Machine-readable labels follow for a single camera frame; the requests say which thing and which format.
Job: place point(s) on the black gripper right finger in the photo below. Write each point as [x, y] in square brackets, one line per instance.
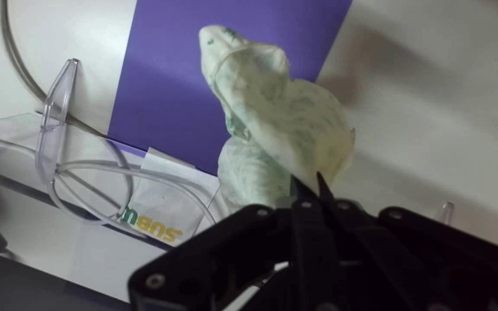
[411, 260]

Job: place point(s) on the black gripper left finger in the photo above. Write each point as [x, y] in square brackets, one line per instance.
[232, 260]

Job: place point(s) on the pale green cloth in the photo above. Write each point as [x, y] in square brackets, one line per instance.
[284, 115]

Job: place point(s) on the white power strip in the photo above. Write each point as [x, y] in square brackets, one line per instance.
[146, 167]

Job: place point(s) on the purple rectangular mat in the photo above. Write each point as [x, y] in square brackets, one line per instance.
[168, 87]

